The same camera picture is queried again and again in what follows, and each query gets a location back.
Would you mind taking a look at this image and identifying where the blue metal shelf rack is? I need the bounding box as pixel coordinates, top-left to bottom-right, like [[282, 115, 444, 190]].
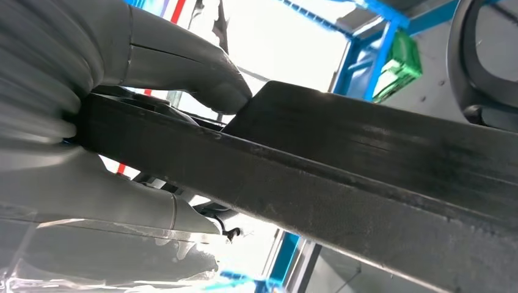
[[218, 231, 304, 293], [279, 0, 500, 102]]

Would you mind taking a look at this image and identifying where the green plastic crate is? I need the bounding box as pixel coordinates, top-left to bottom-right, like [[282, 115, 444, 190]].
[[371, 30, 424, 104]]

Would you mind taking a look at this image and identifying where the black curved frame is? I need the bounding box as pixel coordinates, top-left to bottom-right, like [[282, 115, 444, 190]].
[[447, 0, 518, 132]]

